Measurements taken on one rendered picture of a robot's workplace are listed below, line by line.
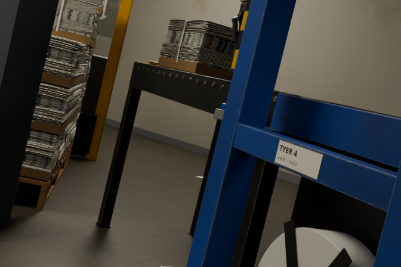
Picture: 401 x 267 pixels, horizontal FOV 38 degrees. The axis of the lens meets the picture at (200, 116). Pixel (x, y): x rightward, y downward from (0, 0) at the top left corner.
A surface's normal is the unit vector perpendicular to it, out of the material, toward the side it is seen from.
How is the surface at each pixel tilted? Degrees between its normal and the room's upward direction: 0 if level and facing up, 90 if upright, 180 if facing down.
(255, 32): 90
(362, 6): 90
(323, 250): 90
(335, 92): 90
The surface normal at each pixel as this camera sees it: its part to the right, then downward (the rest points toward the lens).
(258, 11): -0.88, -0.18
